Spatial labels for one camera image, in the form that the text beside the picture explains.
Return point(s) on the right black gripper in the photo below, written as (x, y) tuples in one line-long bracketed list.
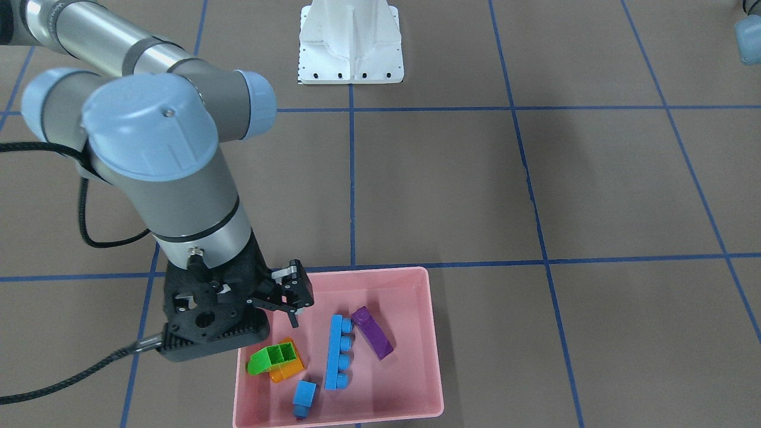
[(295, 286)]

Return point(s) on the green toy block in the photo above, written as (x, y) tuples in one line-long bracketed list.
[(270, 357)]

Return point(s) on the purple toy block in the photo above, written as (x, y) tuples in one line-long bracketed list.
[(373, 333)]

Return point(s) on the orange toy block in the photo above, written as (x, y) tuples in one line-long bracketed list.
[(290, 368)]

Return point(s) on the long blue toy block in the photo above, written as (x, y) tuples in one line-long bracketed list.
[(338, 358)]

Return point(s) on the small blue toy block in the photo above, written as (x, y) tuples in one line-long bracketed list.
[(303, 399)]

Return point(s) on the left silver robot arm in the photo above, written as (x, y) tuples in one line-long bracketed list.
[(747, 34)]

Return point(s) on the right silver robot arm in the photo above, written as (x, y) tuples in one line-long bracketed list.
[(148, 118)]

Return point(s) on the pink plastic box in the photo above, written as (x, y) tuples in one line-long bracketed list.
[(405, 385)]

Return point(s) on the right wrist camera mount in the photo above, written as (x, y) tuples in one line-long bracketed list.
[(205, 319)]

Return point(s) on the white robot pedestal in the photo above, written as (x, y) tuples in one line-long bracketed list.
[(350, 42)]

